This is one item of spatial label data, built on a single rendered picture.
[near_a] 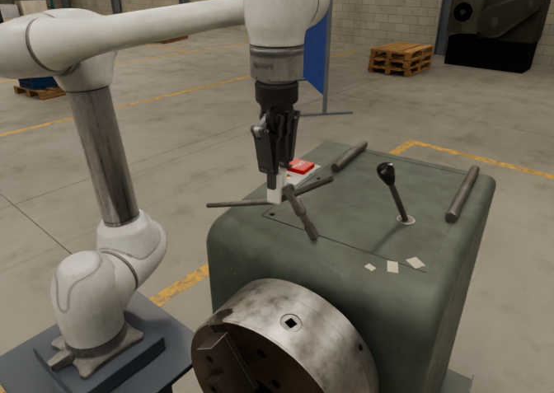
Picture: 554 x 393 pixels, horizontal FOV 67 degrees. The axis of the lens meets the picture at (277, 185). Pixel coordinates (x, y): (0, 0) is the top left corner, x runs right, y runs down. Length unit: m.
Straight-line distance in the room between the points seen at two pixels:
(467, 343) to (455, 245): 1.68
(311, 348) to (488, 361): 1.87
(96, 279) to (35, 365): 0.37
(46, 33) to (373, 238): 0.72
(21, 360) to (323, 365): 0.98
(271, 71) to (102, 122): 0.57
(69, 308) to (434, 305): 0.83
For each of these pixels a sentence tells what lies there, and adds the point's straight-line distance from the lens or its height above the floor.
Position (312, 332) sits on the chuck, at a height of 1.22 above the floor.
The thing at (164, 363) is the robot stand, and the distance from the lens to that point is 1.29.
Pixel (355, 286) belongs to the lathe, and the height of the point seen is 1.24.
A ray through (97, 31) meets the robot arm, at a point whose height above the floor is 1.62.
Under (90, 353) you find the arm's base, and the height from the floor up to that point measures 0.84.
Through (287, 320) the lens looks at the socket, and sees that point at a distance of 0.67.
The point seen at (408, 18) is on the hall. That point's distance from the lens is 11.50.
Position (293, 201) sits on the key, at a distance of 0.78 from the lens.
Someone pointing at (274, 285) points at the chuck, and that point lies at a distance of 0.73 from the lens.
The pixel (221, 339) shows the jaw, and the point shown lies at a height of 1.20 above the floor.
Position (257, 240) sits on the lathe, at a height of 1.24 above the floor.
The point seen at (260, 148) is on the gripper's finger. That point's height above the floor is 1.44.
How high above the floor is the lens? 1.71
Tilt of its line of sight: 27 degrees down
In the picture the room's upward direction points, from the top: straight up
